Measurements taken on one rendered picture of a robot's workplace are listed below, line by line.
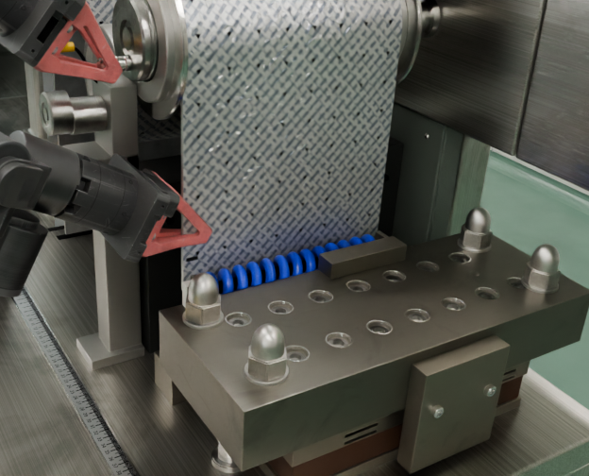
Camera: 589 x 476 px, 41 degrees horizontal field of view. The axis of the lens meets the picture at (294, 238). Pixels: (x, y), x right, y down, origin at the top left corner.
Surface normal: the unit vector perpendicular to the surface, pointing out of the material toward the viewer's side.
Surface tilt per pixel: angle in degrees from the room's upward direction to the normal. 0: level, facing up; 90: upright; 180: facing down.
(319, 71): 90
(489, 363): 90
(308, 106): 90
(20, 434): 0
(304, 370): 0
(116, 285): 90
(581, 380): 0
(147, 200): 60
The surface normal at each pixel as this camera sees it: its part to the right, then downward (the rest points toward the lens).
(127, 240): -0.70, -0.27
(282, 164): 0.53, 0.41
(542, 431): 0.06, -0.89
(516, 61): -0.85, 0.19
